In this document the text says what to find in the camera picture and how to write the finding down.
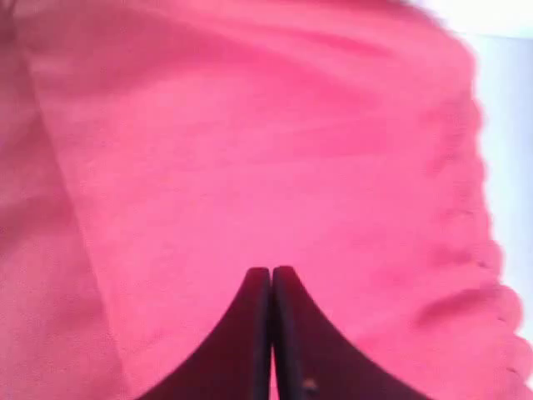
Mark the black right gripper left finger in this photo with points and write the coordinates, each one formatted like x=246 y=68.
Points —
x=234 y=360

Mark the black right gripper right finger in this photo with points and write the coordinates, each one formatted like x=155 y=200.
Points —
x=312 y=358

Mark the red table cloth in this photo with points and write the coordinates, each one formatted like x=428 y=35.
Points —
x=153 y=151

